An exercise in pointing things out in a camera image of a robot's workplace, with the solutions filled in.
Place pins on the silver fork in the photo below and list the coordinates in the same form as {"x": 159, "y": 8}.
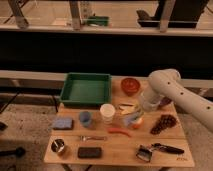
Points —
{"x": 85, "y": 138}

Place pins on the white paper cup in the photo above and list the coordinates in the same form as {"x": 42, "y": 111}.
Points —
{"x": 107, "y": 112}

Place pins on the black rectangular block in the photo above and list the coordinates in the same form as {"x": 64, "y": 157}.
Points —
{"x": 89, "y": 152}

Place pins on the green plastic tray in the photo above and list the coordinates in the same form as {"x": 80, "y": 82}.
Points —
{"x": 86, "y": 89}

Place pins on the blue plastic cup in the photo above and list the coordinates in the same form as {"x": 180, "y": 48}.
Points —
{"x": 85, "y": 118}

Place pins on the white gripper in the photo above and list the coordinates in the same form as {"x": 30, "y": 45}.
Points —
{"x": 149, "y": 103}

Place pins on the blue sponge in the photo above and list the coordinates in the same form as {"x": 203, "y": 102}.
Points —
{"x": 63, "y": 124}

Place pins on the green box on shelf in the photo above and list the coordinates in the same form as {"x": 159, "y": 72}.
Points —
{"x": 98, "y": 20}

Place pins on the orange peach fruit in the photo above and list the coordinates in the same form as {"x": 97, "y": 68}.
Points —
{"x": 136, "y": 125}

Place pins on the orange carrot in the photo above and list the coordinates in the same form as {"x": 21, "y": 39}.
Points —
{"x": 117, "y": 130}

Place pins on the black handled peeler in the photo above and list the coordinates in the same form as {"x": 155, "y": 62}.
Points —
{"x": 145, "y": 152}

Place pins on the small metal cup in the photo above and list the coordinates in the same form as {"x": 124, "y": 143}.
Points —
{"x": 58, "y": 146}

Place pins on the dark grape bunch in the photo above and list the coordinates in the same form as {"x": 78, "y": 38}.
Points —
{"x": 164, "y": 122}

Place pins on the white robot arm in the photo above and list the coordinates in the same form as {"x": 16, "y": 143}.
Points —
{"x": 165, "y": 83}

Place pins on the yellow banana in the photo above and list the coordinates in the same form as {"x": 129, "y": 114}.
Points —
{"x": 127, "y": 108}

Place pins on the wooden folding table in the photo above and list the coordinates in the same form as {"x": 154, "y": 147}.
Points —
{"x": 119, "y": 149}

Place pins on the red bowl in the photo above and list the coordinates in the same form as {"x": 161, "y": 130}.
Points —
{"x": 130, "y": 86}

